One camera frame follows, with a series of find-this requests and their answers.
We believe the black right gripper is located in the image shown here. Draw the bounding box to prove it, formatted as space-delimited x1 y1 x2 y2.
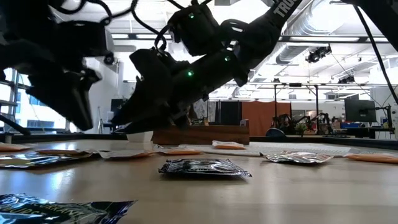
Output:
111 47 187 134

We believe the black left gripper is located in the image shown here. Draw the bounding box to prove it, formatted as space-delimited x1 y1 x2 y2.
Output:
24 70 102 131

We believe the shiny silver foil tea packet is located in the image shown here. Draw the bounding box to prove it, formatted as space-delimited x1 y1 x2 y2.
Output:
0 151 94 169
259 151 335 164

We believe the dark wooden box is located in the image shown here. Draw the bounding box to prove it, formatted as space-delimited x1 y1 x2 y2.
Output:
152 119 250 146

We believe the dark blue foil tea packet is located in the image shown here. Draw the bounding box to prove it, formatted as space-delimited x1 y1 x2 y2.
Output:
0 193 138 224

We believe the small black monitor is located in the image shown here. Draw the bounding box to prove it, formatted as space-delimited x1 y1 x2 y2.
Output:
110 98 125 119

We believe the black diagonal strut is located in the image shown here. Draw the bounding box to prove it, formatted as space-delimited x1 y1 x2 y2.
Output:
0 115 32 136

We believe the white patterned panel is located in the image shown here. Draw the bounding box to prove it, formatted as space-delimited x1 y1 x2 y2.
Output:
194 99 217 125

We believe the black partition panel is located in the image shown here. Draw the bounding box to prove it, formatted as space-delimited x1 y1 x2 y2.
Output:
219 101 243 126

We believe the orange partition panel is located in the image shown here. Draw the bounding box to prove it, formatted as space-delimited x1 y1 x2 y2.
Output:
245 101 292 137

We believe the dark office chair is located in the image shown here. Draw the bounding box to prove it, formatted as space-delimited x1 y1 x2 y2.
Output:
266 127 287 138

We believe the round white woven mat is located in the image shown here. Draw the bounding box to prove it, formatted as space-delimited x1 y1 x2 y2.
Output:
178 141 352 157

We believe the small green background plant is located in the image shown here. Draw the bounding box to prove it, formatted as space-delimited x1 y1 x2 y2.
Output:
295 122 308 137

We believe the overhead light bar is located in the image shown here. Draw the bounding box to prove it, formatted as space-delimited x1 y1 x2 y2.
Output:
110 32 398 44

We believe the large black computer monitor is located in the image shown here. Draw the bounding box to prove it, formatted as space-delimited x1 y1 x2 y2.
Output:
344 98 377 123

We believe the black background desk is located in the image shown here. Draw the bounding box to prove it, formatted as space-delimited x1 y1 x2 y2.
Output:
334 126 396 139

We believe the black table edge rail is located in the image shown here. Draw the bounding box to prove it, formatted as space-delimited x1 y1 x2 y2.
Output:
0 133 398 151

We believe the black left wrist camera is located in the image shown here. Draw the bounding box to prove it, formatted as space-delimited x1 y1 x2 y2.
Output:
58 21 108 58

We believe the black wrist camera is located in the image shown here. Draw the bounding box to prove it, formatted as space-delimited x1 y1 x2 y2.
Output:
167 2 220 57
58 21 108 58

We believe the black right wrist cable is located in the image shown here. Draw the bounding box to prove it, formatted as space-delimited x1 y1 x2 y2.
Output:
130 0 215 52

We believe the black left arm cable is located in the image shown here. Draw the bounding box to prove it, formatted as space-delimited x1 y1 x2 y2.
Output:
49 0 139 27

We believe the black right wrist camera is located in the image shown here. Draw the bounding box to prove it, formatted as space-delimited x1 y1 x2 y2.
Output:
167 2 220 57

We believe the black background station frame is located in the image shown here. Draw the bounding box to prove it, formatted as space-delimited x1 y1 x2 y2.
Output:
208 80 398 128

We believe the black overhead camera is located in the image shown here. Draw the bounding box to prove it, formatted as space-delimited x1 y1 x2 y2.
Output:
305 45 333 65

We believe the small black hanging camera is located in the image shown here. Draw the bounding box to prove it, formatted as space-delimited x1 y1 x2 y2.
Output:
337 74 356 84

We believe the long black right arm cable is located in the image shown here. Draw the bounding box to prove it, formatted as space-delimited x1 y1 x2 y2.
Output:
353 5 398 105

